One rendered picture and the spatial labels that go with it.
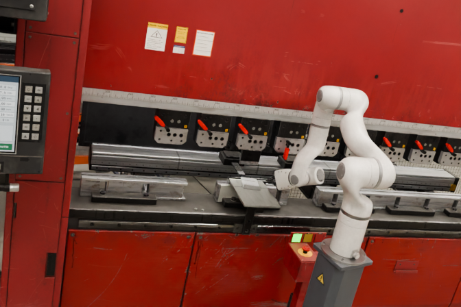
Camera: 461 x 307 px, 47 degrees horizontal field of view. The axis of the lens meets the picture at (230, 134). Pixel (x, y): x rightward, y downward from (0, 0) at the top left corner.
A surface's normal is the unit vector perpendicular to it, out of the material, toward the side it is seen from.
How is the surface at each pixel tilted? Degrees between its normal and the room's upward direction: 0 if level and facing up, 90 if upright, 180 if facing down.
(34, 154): 90
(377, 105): 90
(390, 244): 90
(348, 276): 90
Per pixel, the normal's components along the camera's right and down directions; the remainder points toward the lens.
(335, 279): -0.25, 0.28
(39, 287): 0.27, 0.37
